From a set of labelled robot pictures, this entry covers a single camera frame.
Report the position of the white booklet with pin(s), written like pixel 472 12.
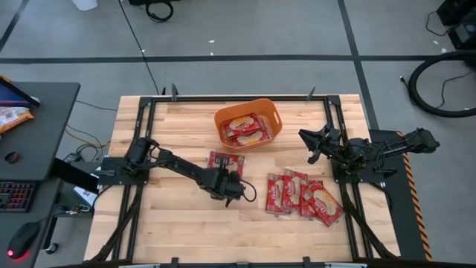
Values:
pixel 85 195

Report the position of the computer monitor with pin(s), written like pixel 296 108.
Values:
pixel 15 95

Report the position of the black caster wheel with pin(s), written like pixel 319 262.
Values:
pixel 52 248

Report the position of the white bucket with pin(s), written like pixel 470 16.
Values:
pixel 85 3

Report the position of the orange plastic basket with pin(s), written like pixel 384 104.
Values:
pixel 273 111

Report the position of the black equipment case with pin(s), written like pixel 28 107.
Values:
pixel 463 26

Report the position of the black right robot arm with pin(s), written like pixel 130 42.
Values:
pixel 372 149

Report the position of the black computer mouse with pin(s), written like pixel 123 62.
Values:
pixel 23 238

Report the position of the black desk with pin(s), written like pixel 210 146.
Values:
pixel 37 123

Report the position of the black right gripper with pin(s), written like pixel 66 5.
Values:
pixel 329 141

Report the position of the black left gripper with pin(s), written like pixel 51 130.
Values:
pixel 225 184

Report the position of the black mat with hazard stripe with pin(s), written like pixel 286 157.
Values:
pixel 399 208

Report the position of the small round black object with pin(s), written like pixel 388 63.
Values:
pixel 12 157

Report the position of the orange snack bag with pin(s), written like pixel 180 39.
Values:
pixel 13 117

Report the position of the backlit keyboard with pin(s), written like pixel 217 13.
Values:
pixel 16 195

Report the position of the black desk foot bar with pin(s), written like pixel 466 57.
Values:
pixel 74 175

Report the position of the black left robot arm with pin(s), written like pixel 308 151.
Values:
pixel 178 165

